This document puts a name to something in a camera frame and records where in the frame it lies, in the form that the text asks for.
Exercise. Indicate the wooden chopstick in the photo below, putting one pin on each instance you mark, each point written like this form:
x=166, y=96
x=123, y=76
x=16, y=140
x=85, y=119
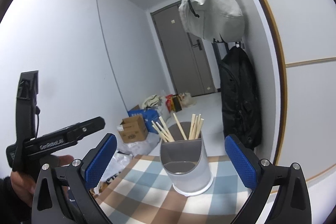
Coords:
x=161, y=134
x=180, y=127
x=192, y=126
x=168, y=137
x=166, y=129
x=199, y=127
x=195, y=125
x=199, y=118

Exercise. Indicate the red yellow bag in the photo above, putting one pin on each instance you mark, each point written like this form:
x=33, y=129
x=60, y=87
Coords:
x=173, y=103

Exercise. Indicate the blue cardboard box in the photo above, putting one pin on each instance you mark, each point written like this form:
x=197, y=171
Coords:
x=150, y=116

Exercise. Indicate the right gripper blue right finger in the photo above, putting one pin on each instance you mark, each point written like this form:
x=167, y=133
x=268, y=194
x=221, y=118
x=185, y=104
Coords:
x=292, y=202

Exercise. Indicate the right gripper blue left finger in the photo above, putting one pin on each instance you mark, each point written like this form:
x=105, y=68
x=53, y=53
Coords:
x=63, y=194

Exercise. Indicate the beige plastic bag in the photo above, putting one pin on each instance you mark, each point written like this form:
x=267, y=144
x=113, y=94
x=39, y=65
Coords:
x=186, y=99

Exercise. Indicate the black hanging backpack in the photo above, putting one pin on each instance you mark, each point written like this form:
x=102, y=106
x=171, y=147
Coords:
x=241, y=109

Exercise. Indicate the brown cardboard box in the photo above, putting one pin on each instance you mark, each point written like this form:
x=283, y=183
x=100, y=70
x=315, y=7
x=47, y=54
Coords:
x=132, y=129

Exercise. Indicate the white utensil holder cup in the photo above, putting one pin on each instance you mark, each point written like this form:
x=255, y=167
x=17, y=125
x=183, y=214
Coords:
x=187, y=165

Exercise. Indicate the cream tote bag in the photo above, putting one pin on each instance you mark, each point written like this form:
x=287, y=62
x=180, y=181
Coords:
x=154, y=102

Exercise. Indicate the clear plastic bag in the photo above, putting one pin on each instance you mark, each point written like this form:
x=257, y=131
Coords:
x=117, y=164

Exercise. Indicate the grey door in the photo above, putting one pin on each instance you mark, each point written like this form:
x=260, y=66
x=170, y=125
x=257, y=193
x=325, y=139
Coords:
x=184, y=53

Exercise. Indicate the person's left hand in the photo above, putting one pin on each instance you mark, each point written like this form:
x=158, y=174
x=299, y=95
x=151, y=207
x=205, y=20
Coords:
x=23, y=186

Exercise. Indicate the grey white hanging bag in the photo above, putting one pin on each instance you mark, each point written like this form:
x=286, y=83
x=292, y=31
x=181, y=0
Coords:
x=213, y=20

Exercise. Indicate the checkered blue brown mat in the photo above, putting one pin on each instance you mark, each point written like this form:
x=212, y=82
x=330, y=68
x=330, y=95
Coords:
x=143, y=193

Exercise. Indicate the grey plastic mailer bag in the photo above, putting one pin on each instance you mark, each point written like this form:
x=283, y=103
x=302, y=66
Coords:
x=140, y=147

